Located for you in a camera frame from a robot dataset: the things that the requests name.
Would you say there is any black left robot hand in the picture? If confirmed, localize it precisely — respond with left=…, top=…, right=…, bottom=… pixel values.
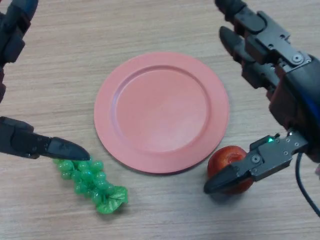
left=0, top=0, right=91, bottom=161

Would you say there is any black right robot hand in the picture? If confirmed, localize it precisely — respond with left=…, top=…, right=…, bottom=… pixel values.
left=203, top=0, right=320, bottom=195

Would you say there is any green grapes bunch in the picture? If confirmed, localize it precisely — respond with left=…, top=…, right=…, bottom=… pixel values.
left=52, top=156, right=129, bottom=215

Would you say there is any pink round plate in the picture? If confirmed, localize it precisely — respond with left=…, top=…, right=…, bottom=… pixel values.
left=93, top=51, right=230, bottom=175

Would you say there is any red apple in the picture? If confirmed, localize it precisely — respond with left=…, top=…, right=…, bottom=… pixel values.
left=207, top=146, right=253, bottom=195

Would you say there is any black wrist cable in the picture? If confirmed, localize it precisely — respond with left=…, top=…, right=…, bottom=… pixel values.
left=295, top=152, right=320, bottom=218

